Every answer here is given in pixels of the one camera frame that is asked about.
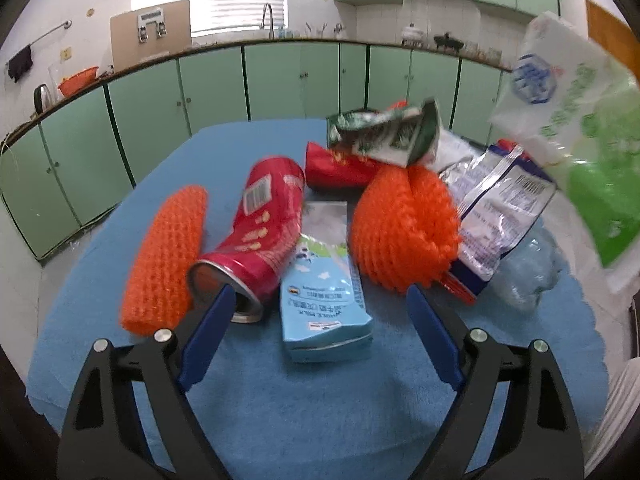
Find orange foam net bundle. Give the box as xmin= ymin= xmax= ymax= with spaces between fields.
xmin=349 ymin=165 xmax=460 ymax=294

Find silver blue snack bag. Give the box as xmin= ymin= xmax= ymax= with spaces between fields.
xmin=439 ymin=140 xmax=555 ymax=304

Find red crushed chip can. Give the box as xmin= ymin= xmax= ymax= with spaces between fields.
xmin=186 ymin=156 xmax=305 ymax=324

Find white green plastic bag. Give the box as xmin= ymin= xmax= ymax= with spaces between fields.
xmin=489 ymin=12 xmax=639 ymax=292

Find green lower kitchen cabinets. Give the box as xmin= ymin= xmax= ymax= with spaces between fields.
xmin=1 ymin=40 xmax=506 ymax=260

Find orange foam net sleeve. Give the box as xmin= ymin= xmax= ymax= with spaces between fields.
xmin=120 ymin=185 xmax=208 ymax=336

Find clear crushed plastic bottle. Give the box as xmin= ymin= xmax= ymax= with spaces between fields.
xmin=489 ymin=220 xmax=564 ymax=313

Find blue milk carton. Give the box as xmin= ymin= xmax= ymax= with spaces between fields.
xmin=280 ymin=202 xmax=373 ymax=363

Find green snack wrapper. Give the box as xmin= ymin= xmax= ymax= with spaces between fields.
xmin=326 ymin=98 xmax=442 ymax=168

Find red paper cup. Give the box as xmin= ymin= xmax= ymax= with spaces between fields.
xmin=305 ymin=142 xmax=383 ymax=191

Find steel kettle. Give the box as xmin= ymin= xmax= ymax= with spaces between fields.
xmin=32 ymin=84 xmax=53 ymax=115

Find orange basin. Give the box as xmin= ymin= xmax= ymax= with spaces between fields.
xmin=58 ymin=66 xmax=98 ymax=98

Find black wok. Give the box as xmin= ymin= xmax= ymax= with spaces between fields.
xmin=434 ymin=32 xmax=464 ymax=52

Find cardboard box on counter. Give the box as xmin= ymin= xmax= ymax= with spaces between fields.
xmin=110 ymin=0 xmax=192 ymax=72

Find white pot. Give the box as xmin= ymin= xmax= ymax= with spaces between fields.
xmin=400 ymin=23 xmax=425 ymax=48

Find brown wooden door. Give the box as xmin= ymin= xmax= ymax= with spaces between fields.
xmin=586 ymin=0 xmax=640 ymax=78

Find chrome faucet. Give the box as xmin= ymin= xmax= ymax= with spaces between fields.
xmin=259 ymin=3 xmax=276 ymax=40

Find dark towel on rail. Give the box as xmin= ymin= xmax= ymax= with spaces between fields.
xmin=6 ymin=44 xmax=32 ymax=82

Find wall towel rail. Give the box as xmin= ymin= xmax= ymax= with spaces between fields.
xmin=4 ymin=20 xmax=73 ymax=67

